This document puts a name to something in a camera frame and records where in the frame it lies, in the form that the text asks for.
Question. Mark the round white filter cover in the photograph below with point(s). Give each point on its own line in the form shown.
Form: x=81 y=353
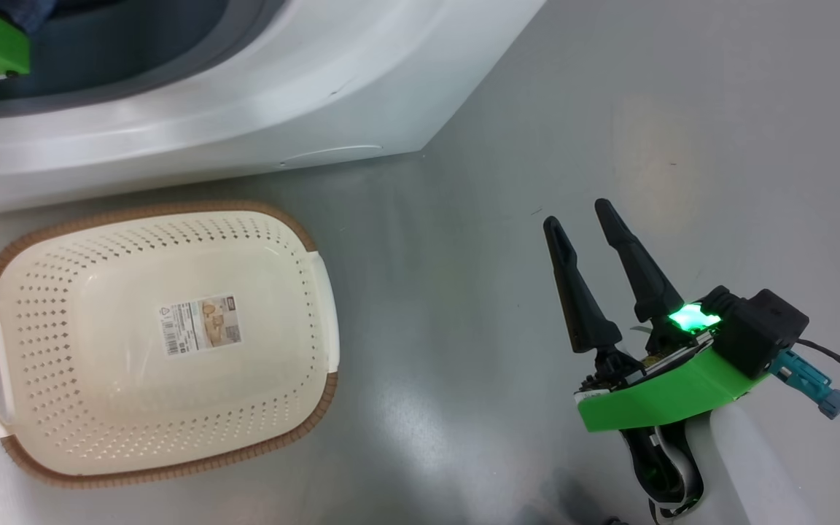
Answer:
x=332 y=154

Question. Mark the cream perforated laundry basket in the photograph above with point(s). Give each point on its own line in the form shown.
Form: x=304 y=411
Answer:
x=99 y=408

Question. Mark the white washing machine body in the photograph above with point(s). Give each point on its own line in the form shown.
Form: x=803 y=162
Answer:
x=281 y=95

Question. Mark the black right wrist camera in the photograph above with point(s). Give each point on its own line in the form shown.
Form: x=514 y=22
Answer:
x=763 y=332

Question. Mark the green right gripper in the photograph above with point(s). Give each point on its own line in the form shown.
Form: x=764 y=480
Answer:
x=668 y=397

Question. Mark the paper basket label sticker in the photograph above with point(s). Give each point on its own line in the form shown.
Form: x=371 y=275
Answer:
x=200 y=324

